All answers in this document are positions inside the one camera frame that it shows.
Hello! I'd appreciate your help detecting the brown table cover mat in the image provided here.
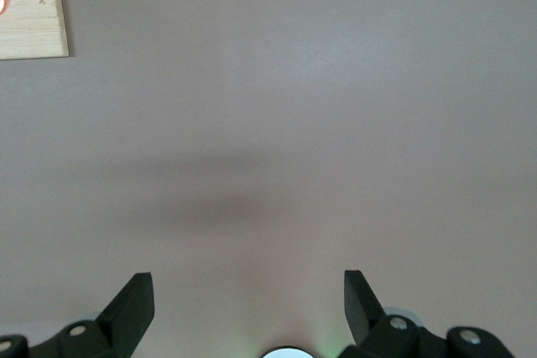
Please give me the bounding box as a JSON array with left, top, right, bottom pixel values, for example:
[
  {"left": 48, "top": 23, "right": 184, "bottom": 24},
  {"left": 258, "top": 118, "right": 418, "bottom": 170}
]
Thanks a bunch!
[{"left": 0, "top": 0, "right": 537, "bottom": 358}]

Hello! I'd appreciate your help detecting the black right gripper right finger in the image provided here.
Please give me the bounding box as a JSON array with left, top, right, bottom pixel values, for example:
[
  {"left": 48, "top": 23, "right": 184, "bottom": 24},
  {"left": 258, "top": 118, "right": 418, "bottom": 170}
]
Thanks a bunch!
[{"left": 337, "top": 269, "right": 517, "bottom": 358}]

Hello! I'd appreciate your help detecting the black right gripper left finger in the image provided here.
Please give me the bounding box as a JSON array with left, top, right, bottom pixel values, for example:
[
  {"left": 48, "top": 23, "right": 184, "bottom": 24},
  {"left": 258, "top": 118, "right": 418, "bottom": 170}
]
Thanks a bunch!
[{"left": 0, "top": 272, "right": 155, "bottom": 358}]

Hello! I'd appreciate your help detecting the bamboo cutting board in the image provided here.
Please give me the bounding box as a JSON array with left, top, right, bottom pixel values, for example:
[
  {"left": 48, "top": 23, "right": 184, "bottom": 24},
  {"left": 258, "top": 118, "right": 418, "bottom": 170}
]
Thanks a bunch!
[{"left": 0, "top": 0, "right": 70, "bottom": 60}]

